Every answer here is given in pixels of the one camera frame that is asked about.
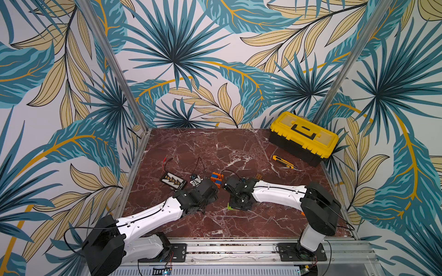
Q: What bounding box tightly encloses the orange 2x4 lego brick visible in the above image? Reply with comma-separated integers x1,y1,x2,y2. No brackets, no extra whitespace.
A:
211,177,222,189
211,172,223,179

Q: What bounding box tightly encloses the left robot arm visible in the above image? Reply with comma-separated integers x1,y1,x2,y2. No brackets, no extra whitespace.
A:
82,179,219,276

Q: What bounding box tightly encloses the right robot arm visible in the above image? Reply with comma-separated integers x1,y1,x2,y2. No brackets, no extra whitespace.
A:
223,177,341,253

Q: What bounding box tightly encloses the black charging board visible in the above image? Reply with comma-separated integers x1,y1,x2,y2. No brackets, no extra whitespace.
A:
160,171,188,191

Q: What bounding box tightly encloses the yellow utility knife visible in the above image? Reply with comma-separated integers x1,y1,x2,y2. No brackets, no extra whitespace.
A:
272,155,295,170

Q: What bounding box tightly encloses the yellow black toolbox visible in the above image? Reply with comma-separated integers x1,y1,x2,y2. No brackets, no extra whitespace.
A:
269,112,339,167

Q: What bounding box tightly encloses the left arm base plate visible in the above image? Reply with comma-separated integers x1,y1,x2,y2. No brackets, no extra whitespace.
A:
143,243,187,263

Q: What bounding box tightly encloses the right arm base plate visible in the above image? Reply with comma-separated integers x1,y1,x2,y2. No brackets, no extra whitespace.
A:
276,243,327,263

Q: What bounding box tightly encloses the aluminium front rail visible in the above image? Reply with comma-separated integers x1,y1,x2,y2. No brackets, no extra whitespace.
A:
109,235,385,276

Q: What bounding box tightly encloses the right aluminium frame post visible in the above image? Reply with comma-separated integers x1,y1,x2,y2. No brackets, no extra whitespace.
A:
312,0,393,125

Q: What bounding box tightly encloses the aluminium frame post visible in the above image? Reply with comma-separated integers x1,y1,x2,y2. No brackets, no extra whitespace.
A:
77,0,148,133
312,0,393,125

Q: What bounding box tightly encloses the left aluminium frame post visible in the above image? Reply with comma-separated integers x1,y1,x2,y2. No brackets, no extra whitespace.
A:
77,0,148,133

